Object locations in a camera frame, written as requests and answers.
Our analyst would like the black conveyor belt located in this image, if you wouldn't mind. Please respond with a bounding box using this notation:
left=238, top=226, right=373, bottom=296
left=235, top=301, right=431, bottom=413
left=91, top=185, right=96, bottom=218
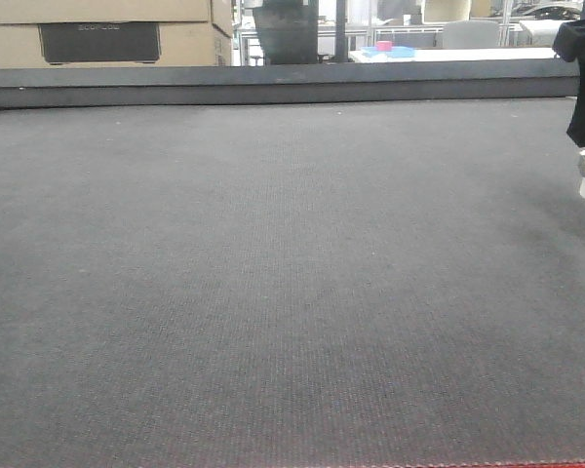
left=0, top=98, right=585, bottom=467

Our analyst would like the large cardboard box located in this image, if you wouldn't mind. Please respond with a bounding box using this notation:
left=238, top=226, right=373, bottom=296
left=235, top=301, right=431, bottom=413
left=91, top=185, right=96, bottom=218
left=0, top=0, right=233, bottom=69

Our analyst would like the white background table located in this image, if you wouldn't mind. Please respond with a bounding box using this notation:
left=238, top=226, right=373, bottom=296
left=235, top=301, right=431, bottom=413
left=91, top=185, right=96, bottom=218
left=349, top=47, right=557, bottom=63

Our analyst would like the blue tray on table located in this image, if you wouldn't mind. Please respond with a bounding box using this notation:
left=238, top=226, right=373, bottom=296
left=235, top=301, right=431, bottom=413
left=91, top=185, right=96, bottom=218
left=361, top=46, right=416, bottom=59

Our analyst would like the red small container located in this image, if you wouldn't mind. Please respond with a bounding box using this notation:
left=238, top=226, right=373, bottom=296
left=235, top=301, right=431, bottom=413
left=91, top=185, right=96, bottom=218
left=375, top=40, right=393, bottom=52

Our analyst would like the black round bin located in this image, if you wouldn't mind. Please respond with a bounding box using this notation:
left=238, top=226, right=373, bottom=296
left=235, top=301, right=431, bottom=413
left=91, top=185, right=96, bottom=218
left=253, top=1, right=318, bottom=65

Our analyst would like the black vertical post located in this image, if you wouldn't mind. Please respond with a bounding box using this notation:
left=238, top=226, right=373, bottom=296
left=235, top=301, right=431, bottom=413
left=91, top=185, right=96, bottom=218
left=334, top=0, right=348, bottom=63

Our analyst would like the black conveyor side rail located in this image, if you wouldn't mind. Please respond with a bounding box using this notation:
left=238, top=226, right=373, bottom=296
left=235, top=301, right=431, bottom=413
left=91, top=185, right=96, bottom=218
left=0, top=58, right=579, bottom=109

